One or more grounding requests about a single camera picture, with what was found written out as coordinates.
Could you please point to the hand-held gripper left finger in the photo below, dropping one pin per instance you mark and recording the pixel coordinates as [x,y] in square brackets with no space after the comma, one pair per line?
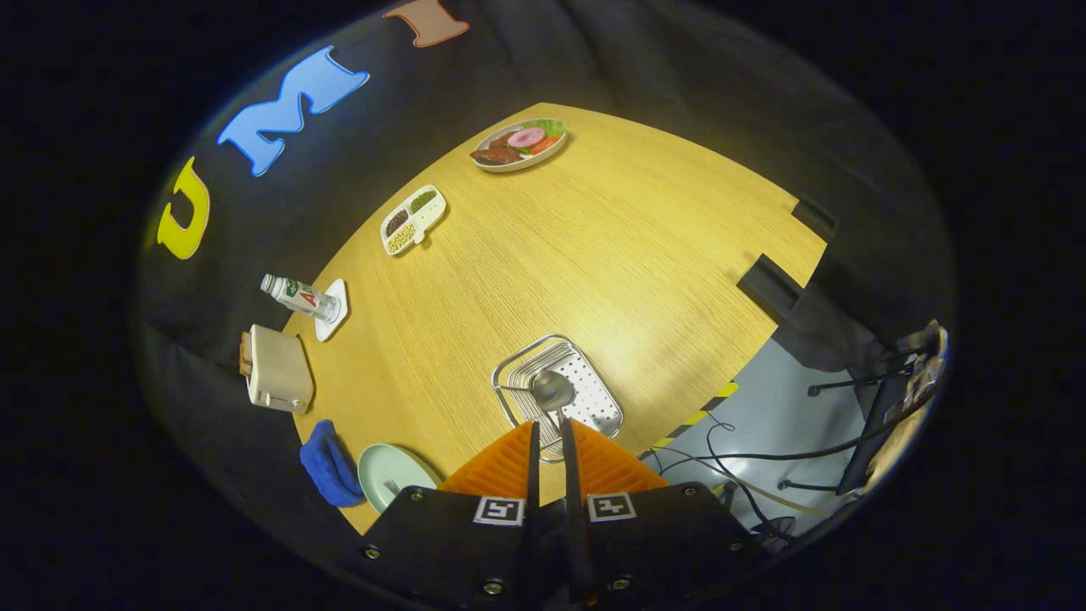
[533,475]

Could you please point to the brown toast slices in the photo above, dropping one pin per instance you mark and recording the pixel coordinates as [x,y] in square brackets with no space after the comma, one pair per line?
[245,356]

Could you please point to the white square coaster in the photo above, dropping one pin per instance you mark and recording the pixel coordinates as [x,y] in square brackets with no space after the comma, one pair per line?
[338,297]

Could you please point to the black table clamp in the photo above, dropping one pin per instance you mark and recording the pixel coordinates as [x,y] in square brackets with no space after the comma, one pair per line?
[770,287]
[814,218]

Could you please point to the pale green plate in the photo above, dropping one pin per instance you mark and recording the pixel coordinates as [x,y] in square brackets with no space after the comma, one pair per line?
[407,471]

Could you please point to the blue folded towel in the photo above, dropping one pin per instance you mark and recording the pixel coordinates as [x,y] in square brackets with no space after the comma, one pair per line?
[331,467]

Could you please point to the white toaster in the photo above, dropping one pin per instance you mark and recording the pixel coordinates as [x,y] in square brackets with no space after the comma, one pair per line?
[280,373]

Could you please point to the silver fork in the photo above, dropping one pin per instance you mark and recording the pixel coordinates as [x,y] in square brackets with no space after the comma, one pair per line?
[391,487]

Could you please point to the black tripod stand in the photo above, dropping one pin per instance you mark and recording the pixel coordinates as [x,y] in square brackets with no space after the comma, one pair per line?
[874,424]

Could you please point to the yellow black striped tape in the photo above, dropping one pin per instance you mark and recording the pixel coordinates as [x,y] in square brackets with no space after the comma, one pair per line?
[691,420]

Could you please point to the clear plastic bottle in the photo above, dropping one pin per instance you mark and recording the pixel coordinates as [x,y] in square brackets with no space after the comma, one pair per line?
[301,297]

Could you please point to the white divided bean tray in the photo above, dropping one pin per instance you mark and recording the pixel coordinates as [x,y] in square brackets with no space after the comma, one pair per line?
[413,221]

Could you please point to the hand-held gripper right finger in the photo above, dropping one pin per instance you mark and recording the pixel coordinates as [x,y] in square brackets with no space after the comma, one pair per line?
[570,475]

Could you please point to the silver spoon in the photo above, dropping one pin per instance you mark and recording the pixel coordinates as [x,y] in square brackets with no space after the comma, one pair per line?
[551,390]

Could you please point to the oval plate of food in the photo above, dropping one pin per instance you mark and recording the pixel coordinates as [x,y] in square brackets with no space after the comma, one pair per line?
[517,146]

